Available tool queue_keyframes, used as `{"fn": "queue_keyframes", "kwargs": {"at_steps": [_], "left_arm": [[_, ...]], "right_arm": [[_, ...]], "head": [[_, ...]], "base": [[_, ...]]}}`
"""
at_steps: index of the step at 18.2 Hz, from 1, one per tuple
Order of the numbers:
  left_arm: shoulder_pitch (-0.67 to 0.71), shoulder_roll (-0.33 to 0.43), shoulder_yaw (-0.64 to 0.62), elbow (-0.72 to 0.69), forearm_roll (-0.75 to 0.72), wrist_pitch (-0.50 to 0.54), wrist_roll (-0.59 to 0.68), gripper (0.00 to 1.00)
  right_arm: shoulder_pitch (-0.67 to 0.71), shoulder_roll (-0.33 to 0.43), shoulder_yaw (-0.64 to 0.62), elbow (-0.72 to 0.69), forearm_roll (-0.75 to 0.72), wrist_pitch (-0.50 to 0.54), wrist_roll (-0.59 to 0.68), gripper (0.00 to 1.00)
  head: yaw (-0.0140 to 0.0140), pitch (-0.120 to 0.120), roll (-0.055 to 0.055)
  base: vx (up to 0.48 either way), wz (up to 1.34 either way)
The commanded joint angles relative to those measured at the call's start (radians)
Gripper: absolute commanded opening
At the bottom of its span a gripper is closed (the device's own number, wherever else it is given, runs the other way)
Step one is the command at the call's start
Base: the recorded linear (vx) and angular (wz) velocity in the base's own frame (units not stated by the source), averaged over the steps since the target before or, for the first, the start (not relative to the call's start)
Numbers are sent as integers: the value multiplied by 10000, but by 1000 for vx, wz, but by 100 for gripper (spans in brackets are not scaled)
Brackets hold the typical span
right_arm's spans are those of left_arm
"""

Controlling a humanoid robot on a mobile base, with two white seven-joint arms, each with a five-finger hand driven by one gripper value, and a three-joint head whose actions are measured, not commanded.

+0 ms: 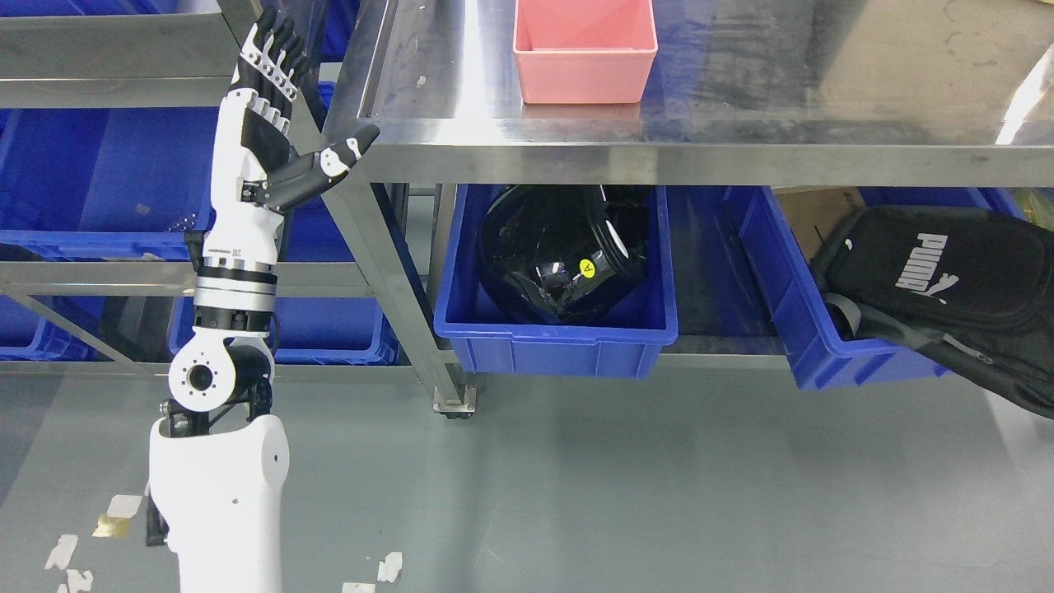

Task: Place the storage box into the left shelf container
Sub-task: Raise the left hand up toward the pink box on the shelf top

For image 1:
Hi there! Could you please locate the black Puma bag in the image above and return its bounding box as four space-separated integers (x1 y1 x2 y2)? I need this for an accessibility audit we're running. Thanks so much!
812 205 1053 419

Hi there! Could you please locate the pink plastic storage box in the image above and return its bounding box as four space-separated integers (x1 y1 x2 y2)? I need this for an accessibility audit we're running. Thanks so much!
511 1 659 105

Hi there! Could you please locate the large blue shelf bin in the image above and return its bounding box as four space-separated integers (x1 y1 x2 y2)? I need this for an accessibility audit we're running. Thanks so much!
2 90 227 265

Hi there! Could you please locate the lower left blue bin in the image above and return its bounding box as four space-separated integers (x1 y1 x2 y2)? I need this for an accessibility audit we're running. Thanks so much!
1 296 105 362

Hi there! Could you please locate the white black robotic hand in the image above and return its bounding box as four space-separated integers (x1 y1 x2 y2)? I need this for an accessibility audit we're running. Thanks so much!
201 7 380 273

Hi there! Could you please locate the cardboard piece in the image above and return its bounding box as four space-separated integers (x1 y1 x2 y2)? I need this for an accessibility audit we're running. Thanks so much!
774 185 865 260

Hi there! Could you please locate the stainless steel table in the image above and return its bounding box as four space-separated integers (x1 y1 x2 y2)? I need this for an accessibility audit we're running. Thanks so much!
324 1 1052 409

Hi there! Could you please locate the blue bin with bag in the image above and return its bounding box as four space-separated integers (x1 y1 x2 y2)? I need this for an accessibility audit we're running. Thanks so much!
725 186 1030 391

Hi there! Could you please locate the black glossy helmet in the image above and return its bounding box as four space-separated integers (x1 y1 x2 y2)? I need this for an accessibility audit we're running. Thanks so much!
474 184 652 325

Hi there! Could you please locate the blue bin with helmet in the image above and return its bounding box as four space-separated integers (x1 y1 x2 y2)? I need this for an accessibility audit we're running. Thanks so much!
434 184 680 379

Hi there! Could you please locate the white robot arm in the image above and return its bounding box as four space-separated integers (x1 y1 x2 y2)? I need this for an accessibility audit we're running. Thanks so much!
148 250 290 592

